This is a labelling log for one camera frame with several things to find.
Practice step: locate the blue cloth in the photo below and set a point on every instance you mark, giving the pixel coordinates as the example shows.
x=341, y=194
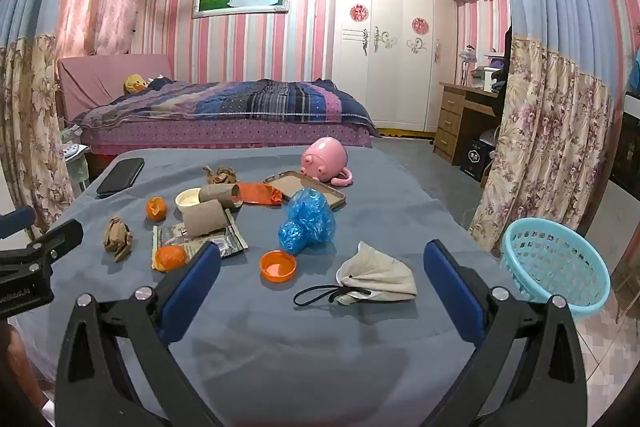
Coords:
x=635, y=72

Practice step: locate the wooden desk with drawers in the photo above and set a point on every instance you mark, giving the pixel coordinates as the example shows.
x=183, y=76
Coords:
x=450, y=122

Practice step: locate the black box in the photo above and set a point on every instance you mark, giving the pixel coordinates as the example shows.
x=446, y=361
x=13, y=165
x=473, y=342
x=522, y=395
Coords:
x=475, y=159

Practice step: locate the pink bed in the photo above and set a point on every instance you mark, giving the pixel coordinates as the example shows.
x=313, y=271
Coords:
x=100, y=82

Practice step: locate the orange peel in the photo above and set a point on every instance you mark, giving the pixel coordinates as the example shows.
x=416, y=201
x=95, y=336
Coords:
x=171, y=258
x=156, y=209

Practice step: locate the orange plastic lid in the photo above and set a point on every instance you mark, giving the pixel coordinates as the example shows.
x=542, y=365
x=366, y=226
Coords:
x=278, y=266

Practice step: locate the light blue plastic basket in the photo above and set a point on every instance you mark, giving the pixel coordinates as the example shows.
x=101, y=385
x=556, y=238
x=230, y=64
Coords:
x=555, y=264

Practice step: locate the metal can lid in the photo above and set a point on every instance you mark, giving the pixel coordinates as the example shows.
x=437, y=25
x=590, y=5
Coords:
x=187, y=199

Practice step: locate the yellow plush toy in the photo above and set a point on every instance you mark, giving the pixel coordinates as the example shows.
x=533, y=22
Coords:
x=135, y=84

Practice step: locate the dark pillow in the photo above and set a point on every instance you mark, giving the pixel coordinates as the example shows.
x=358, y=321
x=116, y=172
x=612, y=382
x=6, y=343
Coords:
x=160, y=84

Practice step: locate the desk lamp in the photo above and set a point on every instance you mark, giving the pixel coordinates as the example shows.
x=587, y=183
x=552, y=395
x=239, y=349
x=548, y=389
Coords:
x=467, y=57

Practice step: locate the blue plastic bag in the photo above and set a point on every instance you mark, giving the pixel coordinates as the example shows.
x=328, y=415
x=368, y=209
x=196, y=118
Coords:
x=307, y=219

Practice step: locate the black smartphone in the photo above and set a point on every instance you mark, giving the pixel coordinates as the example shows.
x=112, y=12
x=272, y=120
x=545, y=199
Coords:
x=120, y=177

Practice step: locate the red round paper decoration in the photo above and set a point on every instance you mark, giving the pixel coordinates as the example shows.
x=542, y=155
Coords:
x=359, y=13
x=420, y=25

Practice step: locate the beige face mask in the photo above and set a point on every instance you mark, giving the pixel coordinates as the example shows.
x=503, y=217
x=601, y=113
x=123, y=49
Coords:
x=375, y=274

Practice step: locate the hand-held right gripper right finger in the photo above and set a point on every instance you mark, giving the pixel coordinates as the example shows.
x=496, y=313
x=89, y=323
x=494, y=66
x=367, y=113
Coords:
x=452, y=289

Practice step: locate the brown phone case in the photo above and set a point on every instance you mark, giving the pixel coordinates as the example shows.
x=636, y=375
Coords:
x=300, y=187

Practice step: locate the brown paper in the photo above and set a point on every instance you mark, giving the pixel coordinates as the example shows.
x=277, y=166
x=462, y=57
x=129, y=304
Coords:
x=118, y=239
x=220, y=175

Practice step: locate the orange plastic wrapper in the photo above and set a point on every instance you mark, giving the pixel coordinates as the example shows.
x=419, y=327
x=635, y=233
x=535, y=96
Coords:
x=260, y=194

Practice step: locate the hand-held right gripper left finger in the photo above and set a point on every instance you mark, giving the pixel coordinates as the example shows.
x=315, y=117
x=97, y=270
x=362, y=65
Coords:
x=192, y=287

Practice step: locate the blue and floral curtain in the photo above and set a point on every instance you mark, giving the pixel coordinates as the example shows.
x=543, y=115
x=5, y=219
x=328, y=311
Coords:
x=30, y=107
x=550, y=107

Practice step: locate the black and white printed wrapper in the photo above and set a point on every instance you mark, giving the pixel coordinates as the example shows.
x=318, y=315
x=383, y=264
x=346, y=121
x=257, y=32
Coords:
x=232, y=247

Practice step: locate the pink pig mug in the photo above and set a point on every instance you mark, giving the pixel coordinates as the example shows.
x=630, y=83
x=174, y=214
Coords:
x=322, y=159

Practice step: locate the blue and purple patchwork quilt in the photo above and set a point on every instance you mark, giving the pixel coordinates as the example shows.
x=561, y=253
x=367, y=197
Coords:
x=260, y=104

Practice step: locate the person's left forearm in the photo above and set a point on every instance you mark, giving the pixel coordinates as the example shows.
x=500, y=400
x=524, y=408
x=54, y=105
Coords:
x=20, y=362

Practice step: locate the white wardrobe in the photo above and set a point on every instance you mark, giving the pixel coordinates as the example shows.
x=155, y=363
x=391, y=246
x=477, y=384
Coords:
x=390, y=72

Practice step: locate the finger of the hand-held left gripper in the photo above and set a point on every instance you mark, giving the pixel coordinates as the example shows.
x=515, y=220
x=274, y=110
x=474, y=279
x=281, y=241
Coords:
x=57, y=236
x=17, y=221

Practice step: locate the cardboard tube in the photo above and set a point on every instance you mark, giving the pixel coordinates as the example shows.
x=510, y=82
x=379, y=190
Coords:
x=222, y=195
x=205, y=218

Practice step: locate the black and white appliance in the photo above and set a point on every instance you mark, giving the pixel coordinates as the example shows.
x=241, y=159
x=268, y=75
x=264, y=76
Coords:
x=627, y=147

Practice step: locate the white box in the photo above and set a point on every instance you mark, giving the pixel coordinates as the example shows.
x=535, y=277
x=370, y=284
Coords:
x=482, y=79

